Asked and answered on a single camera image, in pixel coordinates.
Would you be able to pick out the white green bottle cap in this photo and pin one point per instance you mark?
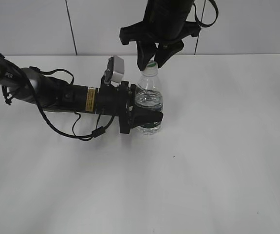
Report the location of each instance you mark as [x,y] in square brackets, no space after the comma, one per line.
[151,69]

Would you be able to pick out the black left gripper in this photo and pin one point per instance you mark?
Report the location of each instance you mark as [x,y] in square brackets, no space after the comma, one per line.
[117,101]

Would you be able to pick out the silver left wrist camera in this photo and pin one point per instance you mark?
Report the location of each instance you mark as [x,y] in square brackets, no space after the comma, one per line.
[115,70]

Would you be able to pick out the clear green-label water bottle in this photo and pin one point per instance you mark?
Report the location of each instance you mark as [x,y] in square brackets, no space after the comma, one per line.
[149,93]

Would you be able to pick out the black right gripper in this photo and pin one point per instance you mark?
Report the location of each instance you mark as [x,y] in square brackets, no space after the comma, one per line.
[146,35]

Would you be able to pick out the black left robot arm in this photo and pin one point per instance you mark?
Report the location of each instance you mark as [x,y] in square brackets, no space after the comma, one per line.
[49,94]

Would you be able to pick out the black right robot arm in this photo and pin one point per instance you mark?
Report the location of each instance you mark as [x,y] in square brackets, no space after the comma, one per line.
[167,13]

